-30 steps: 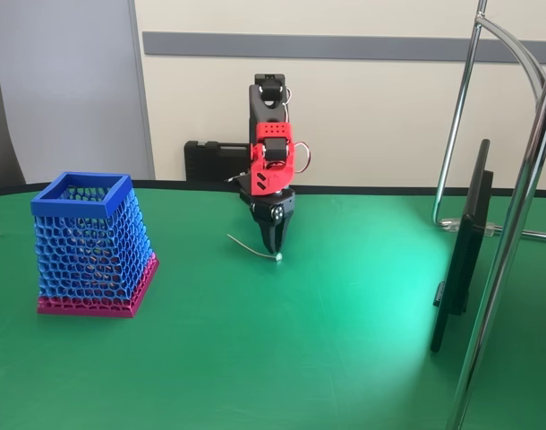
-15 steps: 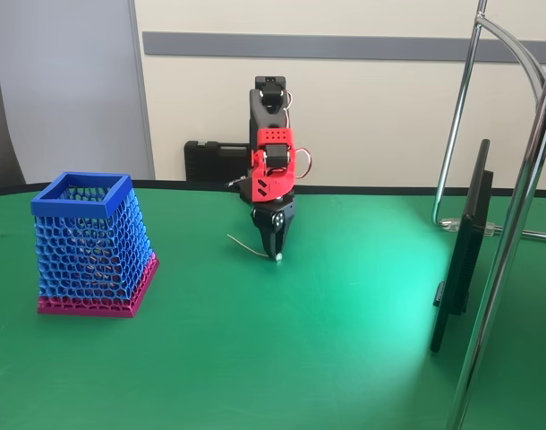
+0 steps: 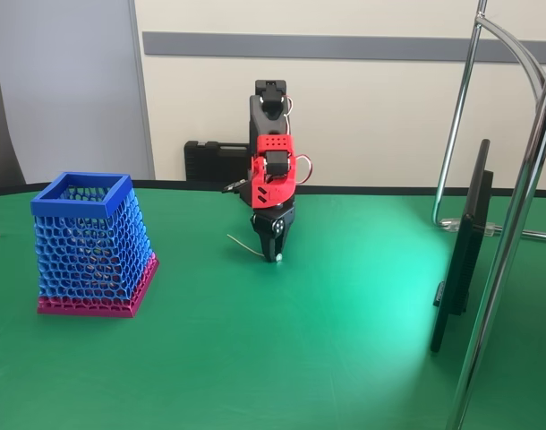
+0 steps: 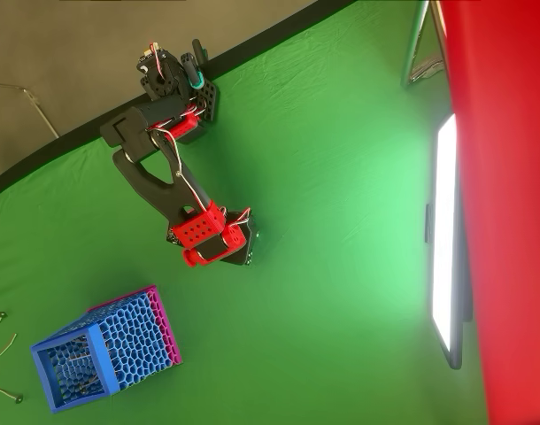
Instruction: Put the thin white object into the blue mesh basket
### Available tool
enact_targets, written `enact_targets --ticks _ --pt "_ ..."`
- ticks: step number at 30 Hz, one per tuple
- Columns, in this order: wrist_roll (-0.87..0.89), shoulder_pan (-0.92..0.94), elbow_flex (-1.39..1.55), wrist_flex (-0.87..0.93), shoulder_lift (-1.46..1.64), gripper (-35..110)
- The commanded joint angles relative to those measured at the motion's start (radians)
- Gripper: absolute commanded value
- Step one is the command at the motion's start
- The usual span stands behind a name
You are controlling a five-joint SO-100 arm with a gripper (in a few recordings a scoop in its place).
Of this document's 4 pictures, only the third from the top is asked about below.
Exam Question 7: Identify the clear plastic stand clip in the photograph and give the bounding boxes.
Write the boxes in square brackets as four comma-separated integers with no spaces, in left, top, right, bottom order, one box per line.
[439,216,503,237]

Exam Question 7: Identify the green table cloth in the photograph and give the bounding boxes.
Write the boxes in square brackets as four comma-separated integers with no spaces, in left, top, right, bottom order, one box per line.
[0,178,546,430]

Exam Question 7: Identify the red white servo cable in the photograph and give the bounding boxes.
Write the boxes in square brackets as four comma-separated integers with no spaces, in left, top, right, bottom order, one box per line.
[283,95,315,185]

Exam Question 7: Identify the chrome tube stand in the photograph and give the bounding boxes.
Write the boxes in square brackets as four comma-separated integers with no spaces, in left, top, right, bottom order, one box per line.
[431,0,546,430]

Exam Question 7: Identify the thin white stick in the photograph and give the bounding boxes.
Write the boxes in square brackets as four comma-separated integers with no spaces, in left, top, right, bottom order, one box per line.
[226,233,285,263]

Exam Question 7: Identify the black plastic tool case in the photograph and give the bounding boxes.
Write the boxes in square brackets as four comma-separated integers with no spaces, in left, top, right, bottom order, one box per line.
[183,139,252,183]

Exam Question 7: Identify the black monitor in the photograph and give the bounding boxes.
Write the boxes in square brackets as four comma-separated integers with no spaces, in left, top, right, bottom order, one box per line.
[429,138,496,355]

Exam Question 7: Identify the blue and pink mesh basket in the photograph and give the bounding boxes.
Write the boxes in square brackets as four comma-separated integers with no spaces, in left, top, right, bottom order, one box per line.
[30,172,160,320]

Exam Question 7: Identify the grey wall rail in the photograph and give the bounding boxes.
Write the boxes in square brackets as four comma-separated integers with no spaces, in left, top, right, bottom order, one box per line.
[141,30,546,65]

